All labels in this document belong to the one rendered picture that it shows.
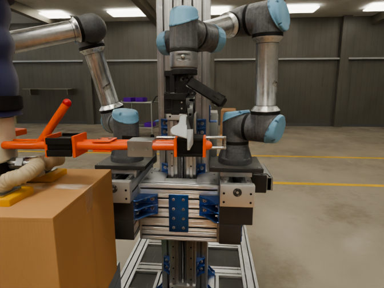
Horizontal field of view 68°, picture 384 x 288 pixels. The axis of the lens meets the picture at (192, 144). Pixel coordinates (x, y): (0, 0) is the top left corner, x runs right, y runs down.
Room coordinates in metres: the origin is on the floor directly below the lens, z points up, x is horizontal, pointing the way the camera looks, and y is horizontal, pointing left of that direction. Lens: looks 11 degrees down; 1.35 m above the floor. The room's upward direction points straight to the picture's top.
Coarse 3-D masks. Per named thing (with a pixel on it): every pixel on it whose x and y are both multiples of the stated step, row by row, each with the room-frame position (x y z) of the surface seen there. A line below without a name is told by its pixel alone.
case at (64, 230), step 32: (64, 192) 0.75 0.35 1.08; (96, 192) 0.83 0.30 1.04; (0, 224) 0.59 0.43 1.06; (32, 224) 0.59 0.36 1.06; (64, 224) 0.63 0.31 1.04; (96, 224) 0.82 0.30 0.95; (0, 256) 0.59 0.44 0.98; (32, 256) 0.59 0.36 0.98; (64, 256) 0.62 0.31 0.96; (96, 256) 0.80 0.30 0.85
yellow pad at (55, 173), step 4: (56, 168) 0.91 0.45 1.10; (48, 172) 0.87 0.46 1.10; (52, 172) 0.88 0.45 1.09; (56, 172) 0.88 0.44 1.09; (60, 172) 0.89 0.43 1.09; (64, 172) 0.91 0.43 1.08; (44, 176) 0.84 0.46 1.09; (48, 176) 0.84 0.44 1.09; (52, 176) 0.84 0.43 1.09; (56, 176) 0.86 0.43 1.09; (60, 176) 0.89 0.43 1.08; (32, 180) 0.84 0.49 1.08; (36, 180) 0.84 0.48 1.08; (40, 180) 0.84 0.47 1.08; (44, 180) 0.84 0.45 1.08; (48, 180) 0.84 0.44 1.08; (52, 180) 0.84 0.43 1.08
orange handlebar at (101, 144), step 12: (24, 132) 1.04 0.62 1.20; (12, 144) 0.76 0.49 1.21; (24, 144) 0.76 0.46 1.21; (36, 144) 0.76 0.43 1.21; (84, 144) 0.75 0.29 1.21; (96, 144) 0.75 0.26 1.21; (108, 144) 0.75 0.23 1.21; (120, 144) 0.75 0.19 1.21; (156, 144) 0.74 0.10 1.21; (168, 144) 0.74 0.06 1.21
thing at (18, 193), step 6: (18, 186) 0.73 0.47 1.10; (6, 192) 0.68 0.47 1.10; (12, 192) 0.69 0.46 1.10; (18, 192) 0.70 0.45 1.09; (24, 192) 0.70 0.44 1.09; (30, 192) 0.73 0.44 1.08; (0, 198) 0.65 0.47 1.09; (6, 198) 0.65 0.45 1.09; (12, 198) 0.66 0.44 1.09; (18, 198) 0.68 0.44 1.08; (0, 204) 0.65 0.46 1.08; (6, 204) 0.65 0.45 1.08; (12, 204) 0.65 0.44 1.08
